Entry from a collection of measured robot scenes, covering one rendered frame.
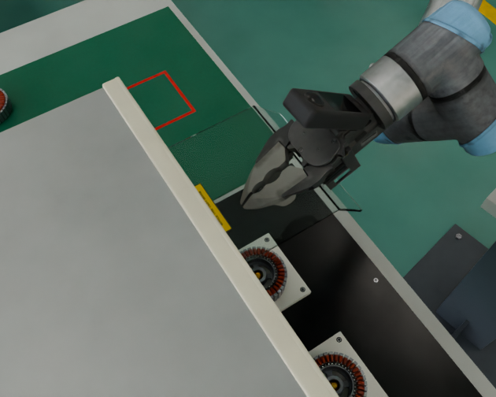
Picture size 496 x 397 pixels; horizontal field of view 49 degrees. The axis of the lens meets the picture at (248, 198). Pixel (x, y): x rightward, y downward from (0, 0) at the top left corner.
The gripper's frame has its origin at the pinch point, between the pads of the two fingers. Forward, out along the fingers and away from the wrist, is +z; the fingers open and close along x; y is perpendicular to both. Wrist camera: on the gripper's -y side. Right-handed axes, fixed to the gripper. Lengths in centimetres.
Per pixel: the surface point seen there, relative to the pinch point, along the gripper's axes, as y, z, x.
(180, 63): 48, 0, 66
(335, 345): 40.6, 8.7, -14.6
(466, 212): 152, -42, 12
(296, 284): 40.9, 8.1, -1.0
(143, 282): -19.2, 9.6, -9.1
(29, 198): -21.6, 14.6, 4.9
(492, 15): 189, -120, 84
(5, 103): 27, 37, 74
